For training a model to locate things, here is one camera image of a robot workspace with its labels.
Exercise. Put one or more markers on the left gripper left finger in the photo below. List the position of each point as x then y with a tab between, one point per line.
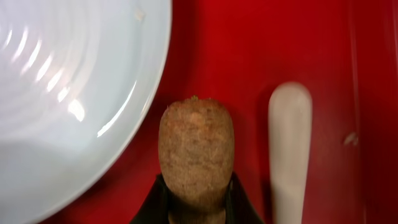
155	208

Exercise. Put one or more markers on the red serving tray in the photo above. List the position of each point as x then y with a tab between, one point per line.
238	52

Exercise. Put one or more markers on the large light blue plate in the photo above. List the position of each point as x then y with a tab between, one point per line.
77	80

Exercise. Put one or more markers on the white plastic spoon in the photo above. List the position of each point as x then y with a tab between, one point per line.
290	129

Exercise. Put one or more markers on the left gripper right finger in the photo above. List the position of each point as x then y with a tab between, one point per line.
239	209

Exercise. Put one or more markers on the brown carrot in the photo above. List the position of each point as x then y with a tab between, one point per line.
196	157

